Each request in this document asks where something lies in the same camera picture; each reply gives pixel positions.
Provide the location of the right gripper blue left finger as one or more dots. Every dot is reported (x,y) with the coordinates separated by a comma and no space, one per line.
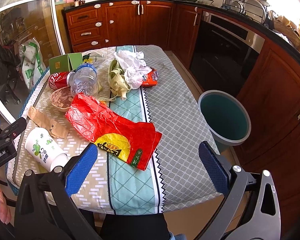
(80,168)

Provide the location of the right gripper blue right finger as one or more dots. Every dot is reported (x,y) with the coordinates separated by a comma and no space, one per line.
(216,166)

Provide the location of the brown coconut shell bowl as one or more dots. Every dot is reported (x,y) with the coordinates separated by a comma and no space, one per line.
(61,99)

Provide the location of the clear plastic water bottle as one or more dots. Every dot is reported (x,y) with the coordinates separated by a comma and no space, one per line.
(84,80)

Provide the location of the white tissue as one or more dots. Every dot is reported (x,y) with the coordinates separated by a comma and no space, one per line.
(134,67)

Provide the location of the teal trash bin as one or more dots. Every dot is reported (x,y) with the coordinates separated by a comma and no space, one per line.
(226,117)

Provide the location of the wooden kitchen cabinets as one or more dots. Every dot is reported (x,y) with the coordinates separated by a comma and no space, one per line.
(270,95)

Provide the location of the person's left hand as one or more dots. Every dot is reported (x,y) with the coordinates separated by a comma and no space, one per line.
(5,213)

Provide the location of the white paper cup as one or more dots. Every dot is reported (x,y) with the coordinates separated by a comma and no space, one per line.
(44,149)

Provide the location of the brown paper sleeve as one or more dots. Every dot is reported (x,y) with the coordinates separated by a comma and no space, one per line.
(54,129)

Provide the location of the red plastic bag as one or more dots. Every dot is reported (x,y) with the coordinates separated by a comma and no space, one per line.
(131,142)

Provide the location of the red cola can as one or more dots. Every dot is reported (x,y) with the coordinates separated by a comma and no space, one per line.
(59,80)

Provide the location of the white green shopping bag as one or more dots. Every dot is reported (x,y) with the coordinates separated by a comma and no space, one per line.
(32,64)

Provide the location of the patterned tablecloth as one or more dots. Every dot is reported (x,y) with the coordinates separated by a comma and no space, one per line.
(175,177)

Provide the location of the pale green vegetable peels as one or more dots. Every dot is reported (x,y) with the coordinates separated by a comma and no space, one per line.
(117,83)

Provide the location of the green cardboard box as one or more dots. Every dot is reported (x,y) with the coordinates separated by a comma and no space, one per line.
(65,63)

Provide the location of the glass sliding door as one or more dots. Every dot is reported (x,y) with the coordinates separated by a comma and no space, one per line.
(21,20)

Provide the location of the red snack wrapper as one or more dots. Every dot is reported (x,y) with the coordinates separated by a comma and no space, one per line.
(150,79)

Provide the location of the built-in black oven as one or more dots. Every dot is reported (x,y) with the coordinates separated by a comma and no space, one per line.
(224,55)

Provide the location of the wire dish rack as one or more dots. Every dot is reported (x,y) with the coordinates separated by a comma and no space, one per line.
(256,10)

